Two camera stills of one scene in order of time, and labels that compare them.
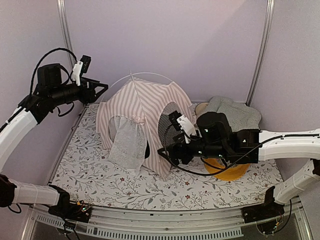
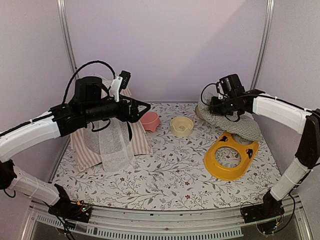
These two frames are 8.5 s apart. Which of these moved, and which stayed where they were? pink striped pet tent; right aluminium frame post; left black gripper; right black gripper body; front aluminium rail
Moved: right black gripper body; left black gripper; pink striped pet tent
Stayed: front aluminium rail; right aluminium frame post
